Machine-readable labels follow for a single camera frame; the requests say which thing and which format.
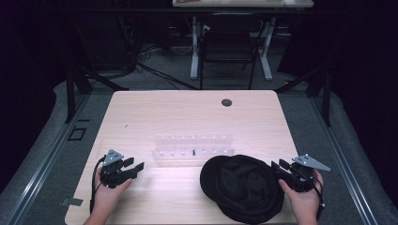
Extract black metal stand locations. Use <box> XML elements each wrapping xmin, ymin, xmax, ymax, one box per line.
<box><xmin>64</xmin><ymin>64</ymin><xmax>130</xmax><ymax>125</ymax></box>
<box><xmin>274</xmin><ymin>65</ymin><xmax>333</xmax><ymax>128</ymax></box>

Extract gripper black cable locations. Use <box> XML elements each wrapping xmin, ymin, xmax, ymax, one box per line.
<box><xmin>89</xmin><ymin>155</ymin><xmax>107</xmax><ymax>215</ymax></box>
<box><xmin>299</xmin><ymin>168</ymin><xmax>327</xmax><ymax>221</ymax></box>

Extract person's right hand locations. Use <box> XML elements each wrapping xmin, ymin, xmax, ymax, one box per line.
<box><xmin>278</xmin><ymin>169</ymin><xmax>325</xmax><ymax>218</ymax></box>

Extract white-legged desk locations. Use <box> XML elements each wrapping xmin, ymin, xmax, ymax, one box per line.
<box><xmin>172</xmin><ymin>0</ymin><xmax>315</xmax><ymax>83</ymax></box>

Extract black chair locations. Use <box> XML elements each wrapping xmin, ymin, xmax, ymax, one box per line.
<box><xmin>199</xmin><ymin>12</ymin><xmax>265</xmax><ymax>91</ymax></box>

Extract grey tape strip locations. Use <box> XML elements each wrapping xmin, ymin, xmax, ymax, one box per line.
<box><xmin>60</xmin><ymin>197</ymin><xmax>84</xmax><ymax>207</ymax></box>

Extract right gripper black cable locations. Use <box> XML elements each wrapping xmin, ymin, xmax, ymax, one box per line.
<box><xmin>299</xmin><ymin>168</ymin><xmax>327</xmax><ymax>221</ymax></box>

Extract clear acrylic peg rack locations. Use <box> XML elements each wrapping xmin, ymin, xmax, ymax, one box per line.
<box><xmin>151</xmin><ymin>133</ymin><xmax>236</xmax><ymax>169</ymax></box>

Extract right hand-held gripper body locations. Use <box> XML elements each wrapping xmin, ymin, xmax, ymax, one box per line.
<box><xmin>288</xmin><ymin>153</ymin><xmax>332</xmax><ymax>193</ymax></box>

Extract person's left hand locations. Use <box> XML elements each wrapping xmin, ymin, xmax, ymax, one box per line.
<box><xmin>91</xmin><ymin>168</ymin><xmax>133</xmax><ymax>218</ymax></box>

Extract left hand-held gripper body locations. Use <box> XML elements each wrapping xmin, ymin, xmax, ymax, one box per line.
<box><xmin>99</xmin><ymin>149</ymin><xmax>139</xmax><ymax>189</ymax></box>

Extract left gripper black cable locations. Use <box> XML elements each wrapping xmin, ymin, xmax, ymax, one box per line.
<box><xmin>89</xmin><ymin>155</ymin><xmax>107</xmax><ymax>215</ymax></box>

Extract black hat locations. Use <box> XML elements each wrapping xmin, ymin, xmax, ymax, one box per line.
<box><xmin>199</xmin><ymin>154</ymin><xmax>286</xmax><ymax>225</ymax></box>

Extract aluminium floor rail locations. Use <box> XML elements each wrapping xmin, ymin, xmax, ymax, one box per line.
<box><xmin>309</xmin><ymin>93</ymin><xmax>379</xmax><ymax>225</ymax></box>
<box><xmin>5</xmin><ymin>93</ymin><xmax>92</xmax><ymax>225</ymax></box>

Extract black floor cables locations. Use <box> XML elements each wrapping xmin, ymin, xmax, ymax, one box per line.
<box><xmin>132</xmin><ymin>41</ymin><xmax>200</xmax><ymax>91</ymax></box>

